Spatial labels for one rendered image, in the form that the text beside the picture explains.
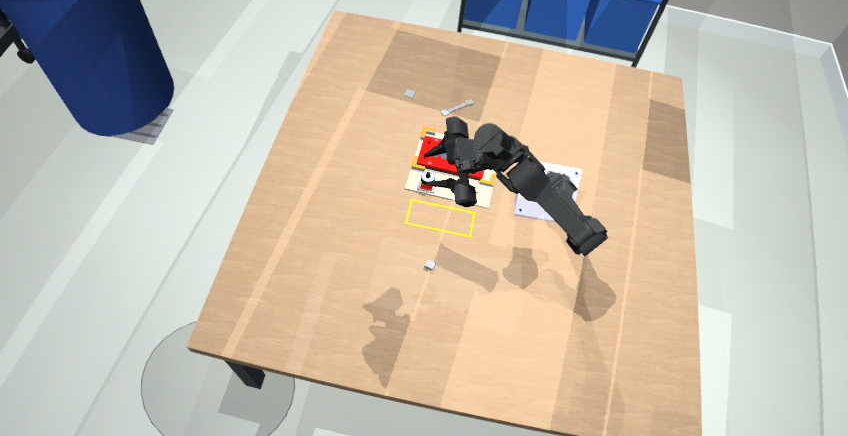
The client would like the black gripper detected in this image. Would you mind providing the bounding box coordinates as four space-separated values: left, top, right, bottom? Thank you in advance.
423 116 495 207

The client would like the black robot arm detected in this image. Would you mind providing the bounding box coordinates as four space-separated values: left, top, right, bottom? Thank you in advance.
444 123 608 256

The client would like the black and white wheel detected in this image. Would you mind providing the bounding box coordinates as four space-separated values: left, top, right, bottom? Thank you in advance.
421 170 435 185

